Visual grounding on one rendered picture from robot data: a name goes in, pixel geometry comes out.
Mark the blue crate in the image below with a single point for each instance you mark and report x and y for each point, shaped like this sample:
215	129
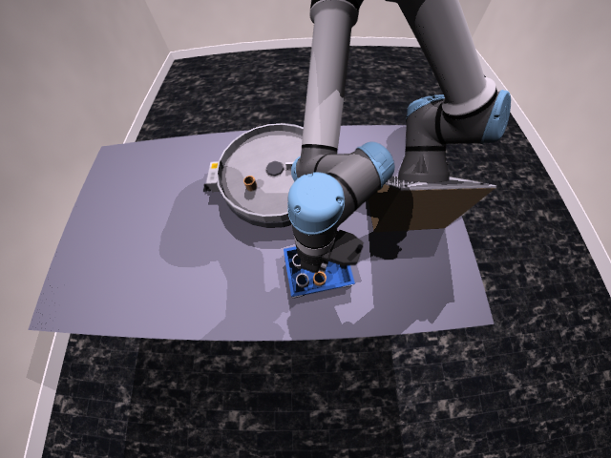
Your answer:
335	274

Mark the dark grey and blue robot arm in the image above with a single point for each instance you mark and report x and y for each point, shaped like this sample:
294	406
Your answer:
316	199

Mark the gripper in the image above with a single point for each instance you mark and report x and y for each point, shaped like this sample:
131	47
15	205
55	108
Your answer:
345	249

